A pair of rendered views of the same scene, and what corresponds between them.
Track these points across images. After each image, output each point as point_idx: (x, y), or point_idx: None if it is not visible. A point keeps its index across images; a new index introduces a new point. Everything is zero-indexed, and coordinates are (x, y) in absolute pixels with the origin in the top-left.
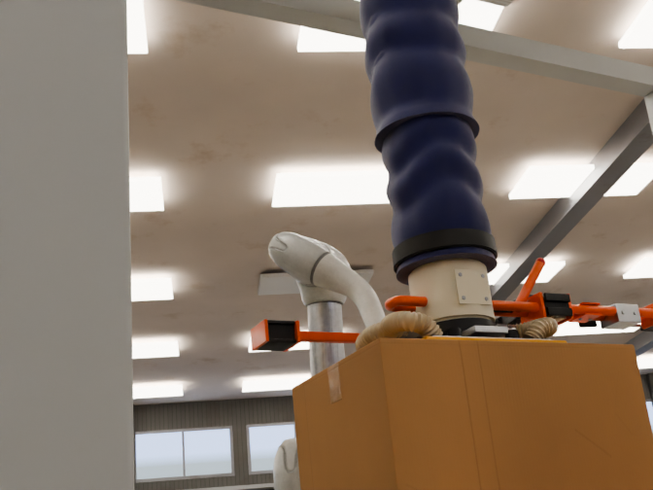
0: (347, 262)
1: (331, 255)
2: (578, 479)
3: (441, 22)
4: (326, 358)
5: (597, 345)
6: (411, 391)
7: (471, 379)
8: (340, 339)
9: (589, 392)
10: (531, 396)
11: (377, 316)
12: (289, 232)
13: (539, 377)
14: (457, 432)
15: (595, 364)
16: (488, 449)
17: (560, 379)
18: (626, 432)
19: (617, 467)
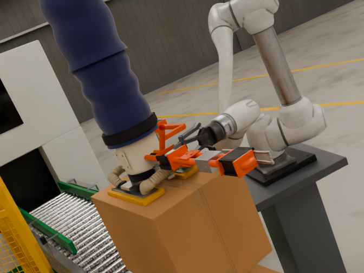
0: (258, 0)
1: (214, 31)
2: (154, 268)
3: (42, 10)
4: (265, 66)
5: (140, 215)
6: (103, 217)
7: (112, 218)
8: (171, 129)
9: (145, 236)
10: (129, 230)
11: (219, 84)
12: (210, 9)
13: (128, 223)
14: (118, 235)
15: (142, 224)
16: (127, 244)
17: (134, 227)
18: (163, 259)
19: (165, 272)
